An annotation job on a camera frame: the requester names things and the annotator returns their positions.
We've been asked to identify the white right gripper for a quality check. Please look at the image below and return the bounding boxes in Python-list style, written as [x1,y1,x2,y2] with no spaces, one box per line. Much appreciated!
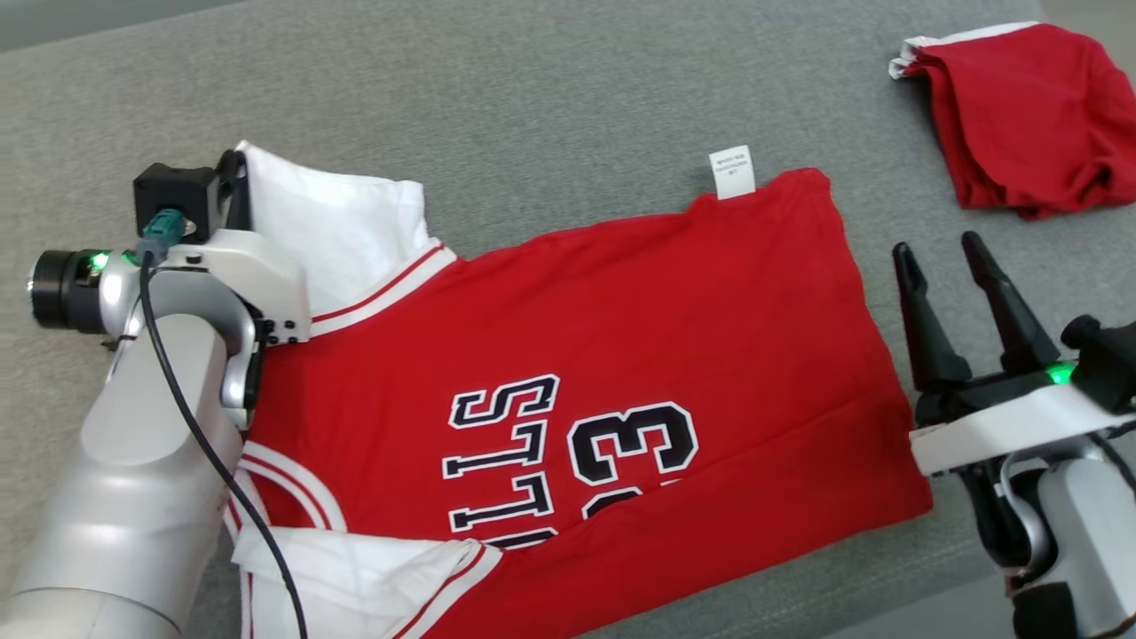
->
[892,231,1136,478]

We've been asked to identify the red Bulls jersey white sleeves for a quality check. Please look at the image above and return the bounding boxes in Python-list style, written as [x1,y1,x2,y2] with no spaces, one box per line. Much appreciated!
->
[222,140,934,639]

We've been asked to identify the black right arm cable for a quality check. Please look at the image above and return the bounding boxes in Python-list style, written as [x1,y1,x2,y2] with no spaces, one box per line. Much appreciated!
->
[1090,430,1136,500]

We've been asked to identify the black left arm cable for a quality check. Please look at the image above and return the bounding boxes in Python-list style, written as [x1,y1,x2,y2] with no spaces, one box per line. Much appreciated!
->
[137,209,309,639]

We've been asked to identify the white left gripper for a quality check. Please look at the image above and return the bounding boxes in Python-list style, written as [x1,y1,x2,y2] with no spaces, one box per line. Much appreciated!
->
[142,149,312,349]

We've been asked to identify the red shorts with white stripe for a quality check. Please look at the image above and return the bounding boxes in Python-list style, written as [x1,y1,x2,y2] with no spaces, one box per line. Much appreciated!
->
[888,21,1136,222]

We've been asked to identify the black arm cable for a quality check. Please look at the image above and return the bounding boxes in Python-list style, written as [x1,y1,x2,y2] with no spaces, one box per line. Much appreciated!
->
[1090,430,1136,500]
[137,209,309,639]

